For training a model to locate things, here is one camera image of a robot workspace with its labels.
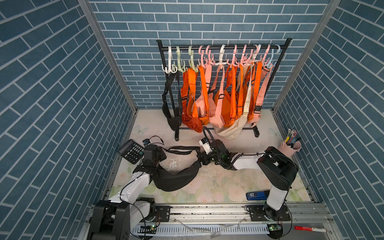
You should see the black calculator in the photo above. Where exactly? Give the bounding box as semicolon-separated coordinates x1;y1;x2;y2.
118;139;144;165

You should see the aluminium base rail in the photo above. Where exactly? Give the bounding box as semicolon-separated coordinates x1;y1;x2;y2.
77;202;344;240

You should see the pink sling bag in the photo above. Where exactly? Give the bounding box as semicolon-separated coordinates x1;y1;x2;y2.
195;65;219;127

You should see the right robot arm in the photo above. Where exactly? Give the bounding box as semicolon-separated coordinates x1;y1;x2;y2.
198;127;299;221

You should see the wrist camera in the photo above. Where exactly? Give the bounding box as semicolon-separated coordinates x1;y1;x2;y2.
143;139;151;147
199;138;213;155

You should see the black sling bag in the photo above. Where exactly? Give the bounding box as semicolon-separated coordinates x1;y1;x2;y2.
149;146;202;192
162;71;183;132

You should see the red white marker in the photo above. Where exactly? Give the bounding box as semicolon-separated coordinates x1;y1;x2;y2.
295;226;327;233

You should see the orange sling bag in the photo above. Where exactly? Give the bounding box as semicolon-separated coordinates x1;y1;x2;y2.
181;66;209;133
220;61;265;127

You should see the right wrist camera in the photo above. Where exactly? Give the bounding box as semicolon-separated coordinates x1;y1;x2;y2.
199;138;213;155

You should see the black clothes rack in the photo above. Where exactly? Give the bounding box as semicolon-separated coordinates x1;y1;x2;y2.
157;38;292;141

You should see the white plastic hook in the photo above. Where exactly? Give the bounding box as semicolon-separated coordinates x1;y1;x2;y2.
162;46;178;74

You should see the pink pen cup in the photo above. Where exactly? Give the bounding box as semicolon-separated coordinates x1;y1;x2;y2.
278;129;302;158

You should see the rear orange sling bag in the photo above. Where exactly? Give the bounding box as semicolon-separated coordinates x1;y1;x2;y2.
220;61;265;127

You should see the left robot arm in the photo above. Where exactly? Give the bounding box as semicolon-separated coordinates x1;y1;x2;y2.
87;145;166;240

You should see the front orange sling bag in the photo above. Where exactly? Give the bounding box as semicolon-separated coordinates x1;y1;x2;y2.
181;66;209;133

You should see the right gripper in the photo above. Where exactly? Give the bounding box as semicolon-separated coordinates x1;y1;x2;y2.
196;150;223;166

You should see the blue black stapler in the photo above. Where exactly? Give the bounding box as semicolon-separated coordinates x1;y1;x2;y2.
246;191;270;201

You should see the beige sling bag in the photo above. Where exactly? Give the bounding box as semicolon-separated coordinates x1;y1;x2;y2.
215;65;255;140

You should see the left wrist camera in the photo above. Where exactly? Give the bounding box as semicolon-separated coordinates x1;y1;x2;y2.
143;139;151;147

